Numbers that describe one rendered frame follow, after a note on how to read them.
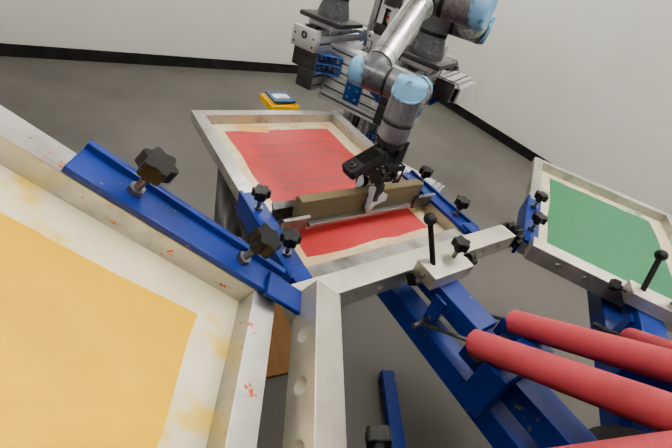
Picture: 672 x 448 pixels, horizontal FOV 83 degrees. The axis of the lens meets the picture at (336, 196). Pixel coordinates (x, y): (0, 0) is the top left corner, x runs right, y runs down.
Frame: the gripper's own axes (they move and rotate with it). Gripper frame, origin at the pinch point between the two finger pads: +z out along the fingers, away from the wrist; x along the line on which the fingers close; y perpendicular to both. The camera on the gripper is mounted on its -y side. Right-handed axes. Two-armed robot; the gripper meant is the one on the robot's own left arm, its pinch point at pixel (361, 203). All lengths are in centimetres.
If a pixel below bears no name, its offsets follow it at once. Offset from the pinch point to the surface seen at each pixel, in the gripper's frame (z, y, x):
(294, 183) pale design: 5.3, -9.9, 19.0
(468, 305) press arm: -3.2, -0.1, -38.5
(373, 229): 5.3, 2.6, -5.3
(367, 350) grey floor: 101, 43, 3
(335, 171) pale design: 5.2, 7.1, 22.8
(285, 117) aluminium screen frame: 3, 4, 57
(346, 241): 5.4, -7.9, -7.3
